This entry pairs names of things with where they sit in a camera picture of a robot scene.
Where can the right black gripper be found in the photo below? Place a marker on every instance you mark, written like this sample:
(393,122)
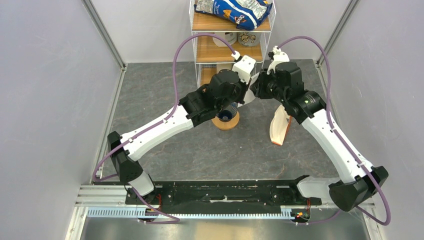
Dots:
(258,88)

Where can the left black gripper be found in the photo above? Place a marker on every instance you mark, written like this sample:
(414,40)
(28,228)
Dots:
(243,85)

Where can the blue ribbed coffee dripper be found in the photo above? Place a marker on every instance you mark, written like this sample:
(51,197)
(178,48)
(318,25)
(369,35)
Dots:
(228,113)

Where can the round wooden dripper stand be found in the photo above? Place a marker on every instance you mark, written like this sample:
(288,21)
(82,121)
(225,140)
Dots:
(225,126)

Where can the white wire wooden shelf rack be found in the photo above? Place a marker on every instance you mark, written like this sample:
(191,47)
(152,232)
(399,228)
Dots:
(210,54)

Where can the white paper coffee filter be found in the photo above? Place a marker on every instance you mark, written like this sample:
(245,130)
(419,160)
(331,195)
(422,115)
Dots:
(249,96)

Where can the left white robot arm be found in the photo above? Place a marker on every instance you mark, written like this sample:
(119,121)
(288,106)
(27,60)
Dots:
(225,88)

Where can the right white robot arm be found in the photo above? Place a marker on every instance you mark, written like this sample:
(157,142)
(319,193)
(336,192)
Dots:
(356,175)

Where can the white coffee filter stack holder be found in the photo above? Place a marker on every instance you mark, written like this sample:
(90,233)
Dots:
(279,126)

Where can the white plastic jug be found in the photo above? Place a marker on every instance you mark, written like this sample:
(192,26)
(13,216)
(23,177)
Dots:
(229,37)

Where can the blue chips bag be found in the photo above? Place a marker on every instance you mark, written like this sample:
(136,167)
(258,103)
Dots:
(245,14)

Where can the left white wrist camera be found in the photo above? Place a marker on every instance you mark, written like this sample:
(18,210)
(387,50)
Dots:
(243,66)

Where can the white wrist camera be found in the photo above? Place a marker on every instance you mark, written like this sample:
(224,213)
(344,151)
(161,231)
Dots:
(243,66)
(276,56)

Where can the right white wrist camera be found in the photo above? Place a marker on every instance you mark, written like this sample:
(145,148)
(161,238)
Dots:
(276,56)

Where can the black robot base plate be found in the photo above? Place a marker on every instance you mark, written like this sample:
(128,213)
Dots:
(228,196)

